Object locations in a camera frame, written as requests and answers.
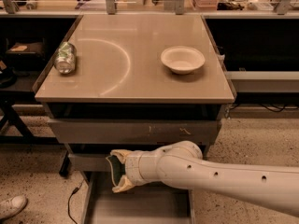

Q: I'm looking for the middle grey drawer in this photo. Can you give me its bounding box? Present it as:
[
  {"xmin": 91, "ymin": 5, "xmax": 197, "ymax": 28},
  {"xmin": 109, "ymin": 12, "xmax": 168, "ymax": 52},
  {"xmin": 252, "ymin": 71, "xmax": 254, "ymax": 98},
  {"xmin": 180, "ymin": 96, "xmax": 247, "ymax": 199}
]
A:
[{"xmin": 68, "ymin": 152, "xmax": 207, "ymax": 174}]

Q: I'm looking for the grey drawer cabinet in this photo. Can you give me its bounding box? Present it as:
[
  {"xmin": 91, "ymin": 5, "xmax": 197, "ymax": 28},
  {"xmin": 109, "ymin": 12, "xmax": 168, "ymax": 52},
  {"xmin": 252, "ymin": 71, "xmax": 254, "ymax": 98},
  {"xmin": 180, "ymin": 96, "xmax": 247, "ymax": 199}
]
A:
[{"xmin": 32, "ymin": 13, "xmax": 237, "ymax": 224}]

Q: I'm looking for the black table leg frame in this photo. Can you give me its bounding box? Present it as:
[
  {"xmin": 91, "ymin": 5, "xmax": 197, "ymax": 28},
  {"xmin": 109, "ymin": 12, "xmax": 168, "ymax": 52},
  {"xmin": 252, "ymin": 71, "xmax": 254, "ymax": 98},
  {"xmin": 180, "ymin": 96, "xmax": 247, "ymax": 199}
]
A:
[{"xmin": 0, "ymin": 93, "xmax": 72, "ymax": 176}]

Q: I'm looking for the white sneaker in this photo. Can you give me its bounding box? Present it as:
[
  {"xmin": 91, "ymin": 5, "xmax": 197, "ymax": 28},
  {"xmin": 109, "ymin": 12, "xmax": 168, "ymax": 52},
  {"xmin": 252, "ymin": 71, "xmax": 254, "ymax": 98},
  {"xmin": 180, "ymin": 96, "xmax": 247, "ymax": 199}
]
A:
[{"xmin": 0, "ymin": 195, "xmax": 28, "ymax": 219}]

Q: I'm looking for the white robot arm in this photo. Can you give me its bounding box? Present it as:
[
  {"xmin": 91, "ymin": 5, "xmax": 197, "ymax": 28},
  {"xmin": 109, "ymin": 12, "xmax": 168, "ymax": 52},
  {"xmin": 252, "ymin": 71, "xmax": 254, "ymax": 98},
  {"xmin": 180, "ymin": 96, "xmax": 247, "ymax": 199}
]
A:
[{"xmin": 107, "ymin": 141, "xmax": 299, "ymax": 217}]

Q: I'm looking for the dark green yellow sponge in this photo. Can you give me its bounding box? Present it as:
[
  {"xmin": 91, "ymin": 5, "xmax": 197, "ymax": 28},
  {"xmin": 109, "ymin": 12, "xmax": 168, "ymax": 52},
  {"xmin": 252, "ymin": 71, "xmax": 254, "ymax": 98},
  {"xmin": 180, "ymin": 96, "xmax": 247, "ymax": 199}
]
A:
[{"xmin": 107, "ymin": 155, "xmax": 125, "ymax": 186}]

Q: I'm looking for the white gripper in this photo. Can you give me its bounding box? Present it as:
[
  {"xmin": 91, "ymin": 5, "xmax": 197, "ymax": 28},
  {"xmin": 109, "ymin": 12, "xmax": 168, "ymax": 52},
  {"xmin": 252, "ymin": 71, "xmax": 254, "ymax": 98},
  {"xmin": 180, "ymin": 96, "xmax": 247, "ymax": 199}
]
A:
[{"xmin": 109, "ymin": 149, "xmax": 163, "ymax": 193}]

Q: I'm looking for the bottom open grey drawer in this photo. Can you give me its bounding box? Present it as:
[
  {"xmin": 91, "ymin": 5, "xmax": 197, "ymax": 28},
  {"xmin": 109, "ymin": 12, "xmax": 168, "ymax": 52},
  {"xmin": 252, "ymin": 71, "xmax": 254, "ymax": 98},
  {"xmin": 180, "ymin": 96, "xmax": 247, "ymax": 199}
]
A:
[{"xmin": 81, "ymin": 172, "xmax": 195, "ymax": 224}]

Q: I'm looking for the crushed green soda can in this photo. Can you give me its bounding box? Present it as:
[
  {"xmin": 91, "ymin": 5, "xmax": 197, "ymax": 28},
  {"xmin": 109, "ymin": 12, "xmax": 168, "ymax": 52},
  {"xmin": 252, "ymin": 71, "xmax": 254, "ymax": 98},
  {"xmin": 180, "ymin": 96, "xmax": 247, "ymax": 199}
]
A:
[{"xmin": 54, "ymin": 42, "xmax": 77, "ymax": 75}]

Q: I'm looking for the top grey drawer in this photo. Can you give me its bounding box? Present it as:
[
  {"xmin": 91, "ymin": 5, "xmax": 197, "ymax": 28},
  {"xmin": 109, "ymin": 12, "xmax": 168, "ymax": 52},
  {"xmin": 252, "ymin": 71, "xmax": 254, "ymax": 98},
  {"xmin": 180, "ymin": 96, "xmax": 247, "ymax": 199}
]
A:
[{"xmin": 49, "ymin": 119, "xmax": 221, "ymax": 145}]

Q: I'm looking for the dark box on shelf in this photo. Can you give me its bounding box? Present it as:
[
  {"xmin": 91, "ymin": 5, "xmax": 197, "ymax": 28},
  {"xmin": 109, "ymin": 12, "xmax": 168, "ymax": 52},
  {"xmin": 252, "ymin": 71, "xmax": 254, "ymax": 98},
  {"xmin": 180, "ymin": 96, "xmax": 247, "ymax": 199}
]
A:
[{"xmin": 6, "ymin": 42, "xmax": 46, "ymax": 71}]

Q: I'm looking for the black floor cable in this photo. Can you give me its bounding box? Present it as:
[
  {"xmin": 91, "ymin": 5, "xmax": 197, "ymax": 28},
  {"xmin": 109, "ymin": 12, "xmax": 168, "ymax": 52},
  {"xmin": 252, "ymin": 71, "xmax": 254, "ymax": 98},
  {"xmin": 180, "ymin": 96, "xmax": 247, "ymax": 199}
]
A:
[{"xmin": 67, "ymin": 179, "xmax": 86, "ymax": 224}]

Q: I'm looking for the white paper bowl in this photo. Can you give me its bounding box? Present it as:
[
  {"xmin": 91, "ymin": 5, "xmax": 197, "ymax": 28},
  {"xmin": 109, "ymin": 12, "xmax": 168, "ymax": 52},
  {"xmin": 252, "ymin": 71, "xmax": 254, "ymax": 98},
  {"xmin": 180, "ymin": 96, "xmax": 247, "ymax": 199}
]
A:
[{"xmin": 161, "ymin": 46, "xmax": 206, "ymax": 75}]

